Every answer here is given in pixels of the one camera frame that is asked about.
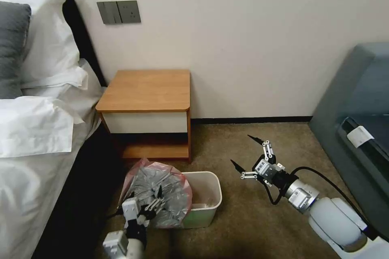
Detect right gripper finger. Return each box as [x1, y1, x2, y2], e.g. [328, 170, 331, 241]
[230, 159, 260, 180]
[247, 134, 276, 165]

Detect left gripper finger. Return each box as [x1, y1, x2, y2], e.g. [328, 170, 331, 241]
[142, 208, 159, 222]
[143, 185, 163, 212]

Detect pink translucent garbage bag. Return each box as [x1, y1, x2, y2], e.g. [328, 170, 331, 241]
[121, 158, 193, 229]

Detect white plastic trash can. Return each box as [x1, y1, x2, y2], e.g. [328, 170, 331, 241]
[182, 171, 223, 229]

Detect black bed base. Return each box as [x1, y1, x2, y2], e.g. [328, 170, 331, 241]
[42, 130, 130, 259]

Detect white nightstand drawer front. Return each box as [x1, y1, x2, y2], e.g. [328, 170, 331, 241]
[101, 111, 189, 134]

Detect white paper tag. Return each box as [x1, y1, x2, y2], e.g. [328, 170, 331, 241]
[347, 125, 374, 148]

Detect grey-blue armchair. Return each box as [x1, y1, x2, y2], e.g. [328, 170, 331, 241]
[309, 42, 389, 241]

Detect white bed sheet mattress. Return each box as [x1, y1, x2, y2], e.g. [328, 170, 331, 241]
[0, 87, 107, 259]

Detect wooden nightstand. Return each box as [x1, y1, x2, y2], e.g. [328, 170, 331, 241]
[95, 69, 192, 163]

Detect white folded duvet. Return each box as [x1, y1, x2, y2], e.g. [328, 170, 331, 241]
[0, 96, 86, 159]

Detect flat white pillow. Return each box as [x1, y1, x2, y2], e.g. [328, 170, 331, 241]
[20, 58, 104, 97]

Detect black bed headboard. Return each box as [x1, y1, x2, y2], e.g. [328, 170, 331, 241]
[62, 0, 108, 87]

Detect large white pillow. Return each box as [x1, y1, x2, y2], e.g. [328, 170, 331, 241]
[0, 0, 81, 83]

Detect grey textured pillow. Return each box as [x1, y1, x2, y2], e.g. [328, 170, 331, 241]
[0, 1, 32, 100]

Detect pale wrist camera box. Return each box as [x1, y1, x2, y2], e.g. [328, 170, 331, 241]
[254, 160, 285, 183]
[122, 197, 143, 221]

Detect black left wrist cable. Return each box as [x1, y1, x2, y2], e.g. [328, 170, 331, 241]
[104, 206, 125, 218]

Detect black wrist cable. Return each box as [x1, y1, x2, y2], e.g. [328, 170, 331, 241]
[104, 206, 125, 218]
[267, 166, 370, 232]

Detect black wall baseboard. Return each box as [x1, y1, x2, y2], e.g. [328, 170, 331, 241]
[190, 115, 314, 124]

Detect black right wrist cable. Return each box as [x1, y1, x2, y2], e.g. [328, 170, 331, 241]
[267, 166, 370, 232]

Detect grey wall socket panel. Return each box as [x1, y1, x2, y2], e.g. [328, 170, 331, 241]
[117, 0, 141, 24]

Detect grey wall switch panel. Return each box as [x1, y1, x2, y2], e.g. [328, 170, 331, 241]
[96, 1, 120, 25]

